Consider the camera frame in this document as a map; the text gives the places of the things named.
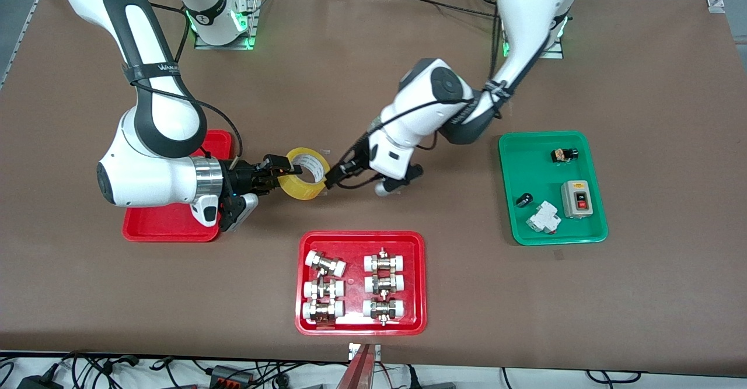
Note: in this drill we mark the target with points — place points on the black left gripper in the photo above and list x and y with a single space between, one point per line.
349 168

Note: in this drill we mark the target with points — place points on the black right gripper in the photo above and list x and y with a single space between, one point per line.
240 179

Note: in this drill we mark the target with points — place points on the yellow clear packing tape roll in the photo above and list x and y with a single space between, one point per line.
292 189

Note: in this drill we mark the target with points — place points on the metal base plate right arm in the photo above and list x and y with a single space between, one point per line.
252 21

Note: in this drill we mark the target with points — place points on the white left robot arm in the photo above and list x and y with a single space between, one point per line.
432 103

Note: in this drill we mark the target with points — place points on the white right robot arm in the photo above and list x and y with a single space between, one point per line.
146 179

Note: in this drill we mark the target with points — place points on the plain red plastic tray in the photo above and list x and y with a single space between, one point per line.
163 225

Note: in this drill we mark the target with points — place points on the red tray holding pipe fittings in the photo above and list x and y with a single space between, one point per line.
356 319

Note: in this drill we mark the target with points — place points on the green plastic tray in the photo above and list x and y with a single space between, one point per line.
537 167

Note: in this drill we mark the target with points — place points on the white-capped metal pipe fitting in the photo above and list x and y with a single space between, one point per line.
324 288
384 284
384 262
383 308
325 263
323 310

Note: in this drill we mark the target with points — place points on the black round buzzer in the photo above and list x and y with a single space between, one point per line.
524 200

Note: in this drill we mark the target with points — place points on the white circuit breaker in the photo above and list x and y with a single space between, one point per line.
543 218

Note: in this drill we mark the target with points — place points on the black power adapter box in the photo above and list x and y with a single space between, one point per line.
230 374
41 383

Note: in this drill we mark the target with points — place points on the aluminium post with red side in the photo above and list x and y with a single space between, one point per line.
359 371

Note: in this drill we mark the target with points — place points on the grey on-off switch box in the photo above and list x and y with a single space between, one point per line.
576 199

